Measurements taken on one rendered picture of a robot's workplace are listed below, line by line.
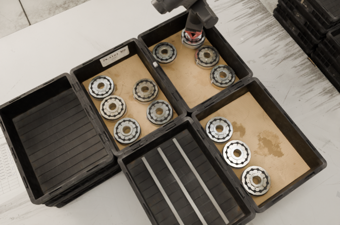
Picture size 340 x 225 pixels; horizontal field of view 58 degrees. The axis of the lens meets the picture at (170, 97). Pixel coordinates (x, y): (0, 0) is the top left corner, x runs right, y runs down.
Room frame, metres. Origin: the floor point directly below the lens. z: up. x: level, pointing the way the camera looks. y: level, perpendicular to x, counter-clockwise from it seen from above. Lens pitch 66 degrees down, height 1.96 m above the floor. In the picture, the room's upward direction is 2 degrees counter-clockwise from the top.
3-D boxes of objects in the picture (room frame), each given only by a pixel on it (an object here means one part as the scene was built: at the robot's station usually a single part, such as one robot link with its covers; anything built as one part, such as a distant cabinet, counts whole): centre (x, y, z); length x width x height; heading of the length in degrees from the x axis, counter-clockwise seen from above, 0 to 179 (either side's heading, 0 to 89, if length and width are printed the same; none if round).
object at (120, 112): (0.45, 0.22, 0.86); 0.10 x 0.10 x 0.01
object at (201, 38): (0.76, -0.11, 0.88); 0.10 x 0.10 x 0.01
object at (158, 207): (0.13, -0.03, 0.87); 0.40 x 0.30 x 0.11; 29
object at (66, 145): (0.33, 0.42, 0.87); 0.40 x 0.30 x 0.11; 29
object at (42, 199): (0.33, 0.42, 0.92); 0.40 x 0.30 x 0.02; 29
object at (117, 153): (0.48, 0.16, 0.92); 0.40 x 0.30 x 0.02; 29
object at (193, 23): (0.76, -0.12, 1.00); 0.10 x 0.07 x 0.07; 164
